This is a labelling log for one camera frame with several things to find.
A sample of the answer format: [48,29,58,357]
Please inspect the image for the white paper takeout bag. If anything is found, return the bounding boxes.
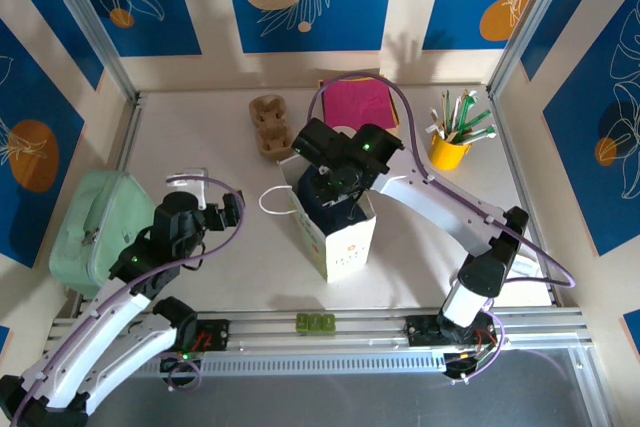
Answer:
[258,154,377,284]

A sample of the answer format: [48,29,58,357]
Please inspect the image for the pink paper napkins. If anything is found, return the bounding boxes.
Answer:
[321,77,396,131]

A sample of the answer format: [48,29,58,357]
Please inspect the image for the mint green zip bag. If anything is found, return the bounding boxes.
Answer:
[48,170,158,298]

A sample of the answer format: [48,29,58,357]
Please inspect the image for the stack of cardboard cup carriers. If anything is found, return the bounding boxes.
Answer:
[248,94,296,162]

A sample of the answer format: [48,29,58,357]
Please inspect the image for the yellow holder cup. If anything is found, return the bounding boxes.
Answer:
[428,131,473,172]

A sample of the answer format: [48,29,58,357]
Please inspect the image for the green straw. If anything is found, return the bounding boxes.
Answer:
[462,108,494,136]
[464,125,498,144]
[457,91,476,132]

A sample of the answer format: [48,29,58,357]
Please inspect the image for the green button block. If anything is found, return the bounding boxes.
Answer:
[295,312,336,337]

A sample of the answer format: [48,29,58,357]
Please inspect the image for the grey metal sheet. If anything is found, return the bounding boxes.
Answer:
[29,346,619,427]

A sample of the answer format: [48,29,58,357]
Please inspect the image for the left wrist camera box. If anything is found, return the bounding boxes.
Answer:
[165,166,210,212]

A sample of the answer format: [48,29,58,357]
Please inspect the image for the aluminium side rail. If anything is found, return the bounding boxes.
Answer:
[491,90,565,307]
[115,90,149,174]

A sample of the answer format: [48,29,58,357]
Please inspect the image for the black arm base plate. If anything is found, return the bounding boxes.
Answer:
[138,319,231,354]
[402,314,501,348]

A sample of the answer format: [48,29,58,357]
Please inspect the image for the aluminium frame rails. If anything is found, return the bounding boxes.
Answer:
[42,305,594,362]

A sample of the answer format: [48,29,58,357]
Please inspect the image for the grey slotted cable duct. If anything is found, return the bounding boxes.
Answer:
[63,350,449,379]

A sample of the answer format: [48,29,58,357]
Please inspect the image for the aluminium frame post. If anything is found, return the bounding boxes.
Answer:
[487,0,576,98]
[37,0,147,104]

